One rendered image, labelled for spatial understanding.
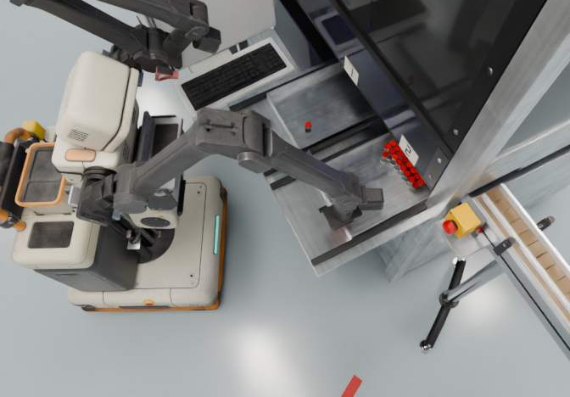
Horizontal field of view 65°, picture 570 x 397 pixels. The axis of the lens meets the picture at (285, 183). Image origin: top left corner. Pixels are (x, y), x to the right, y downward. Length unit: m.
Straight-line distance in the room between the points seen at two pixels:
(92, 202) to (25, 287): 1.54
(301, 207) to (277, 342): 0.95
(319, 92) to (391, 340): 1.21
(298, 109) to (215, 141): 0.81
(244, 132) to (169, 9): 0.45
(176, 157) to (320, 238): 0.63
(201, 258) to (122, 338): 0.59
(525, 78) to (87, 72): 0.93
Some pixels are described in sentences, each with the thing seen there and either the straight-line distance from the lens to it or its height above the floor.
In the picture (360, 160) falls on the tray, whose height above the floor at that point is 0.88.
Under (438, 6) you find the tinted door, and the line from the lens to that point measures 1.04.
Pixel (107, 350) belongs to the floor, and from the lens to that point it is 2.41.
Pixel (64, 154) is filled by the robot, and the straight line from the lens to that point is 1.27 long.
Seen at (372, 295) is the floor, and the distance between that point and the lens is 2.26.
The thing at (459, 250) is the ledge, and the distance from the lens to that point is 1.45.
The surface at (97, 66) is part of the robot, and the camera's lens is 1.20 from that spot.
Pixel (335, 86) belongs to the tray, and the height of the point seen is 0.88.
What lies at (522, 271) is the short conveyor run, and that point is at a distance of 1.43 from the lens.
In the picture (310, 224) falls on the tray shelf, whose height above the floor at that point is 0.88.
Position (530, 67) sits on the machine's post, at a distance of 0.88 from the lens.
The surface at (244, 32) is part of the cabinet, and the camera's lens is 1.89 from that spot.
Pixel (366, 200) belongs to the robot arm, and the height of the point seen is 1.11.
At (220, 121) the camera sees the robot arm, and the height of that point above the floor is 1.51.
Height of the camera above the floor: 2.20
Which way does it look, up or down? 65 degrees down
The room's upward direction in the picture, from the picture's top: 8 degrees counter-clockwise
